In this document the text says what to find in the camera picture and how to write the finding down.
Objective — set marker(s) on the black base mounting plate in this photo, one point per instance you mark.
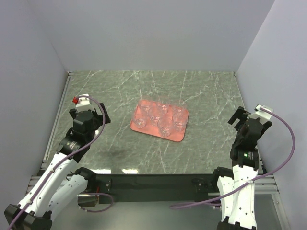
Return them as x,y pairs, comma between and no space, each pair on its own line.
157,187

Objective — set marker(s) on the clear glass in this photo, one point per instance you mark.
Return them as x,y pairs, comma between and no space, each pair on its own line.
139,120
178,106
163,104
180,120
146,103
165,126
154,116

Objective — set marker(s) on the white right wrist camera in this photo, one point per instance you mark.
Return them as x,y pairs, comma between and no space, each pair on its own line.
262,113

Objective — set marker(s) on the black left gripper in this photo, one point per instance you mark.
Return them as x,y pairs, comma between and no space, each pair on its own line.
99,118

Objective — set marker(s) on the pink plastic tray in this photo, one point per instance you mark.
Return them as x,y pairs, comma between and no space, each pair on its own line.
154,131

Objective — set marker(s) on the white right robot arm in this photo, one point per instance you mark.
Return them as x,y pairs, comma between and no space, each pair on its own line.
235,184

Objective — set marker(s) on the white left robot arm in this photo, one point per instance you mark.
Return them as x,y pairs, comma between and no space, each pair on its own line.
40,207

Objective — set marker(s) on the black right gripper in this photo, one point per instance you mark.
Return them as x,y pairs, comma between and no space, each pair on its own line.
238,114

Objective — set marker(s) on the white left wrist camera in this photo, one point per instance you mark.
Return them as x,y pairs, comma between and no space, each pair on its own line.
83,103

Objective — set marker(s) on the left aluminium rail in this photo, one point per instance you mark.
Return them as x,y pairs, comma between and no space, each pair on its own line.
54,128

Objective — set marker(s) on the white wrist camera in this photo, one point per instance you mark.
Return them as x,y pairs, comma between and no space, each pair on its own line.
262,113
83,103

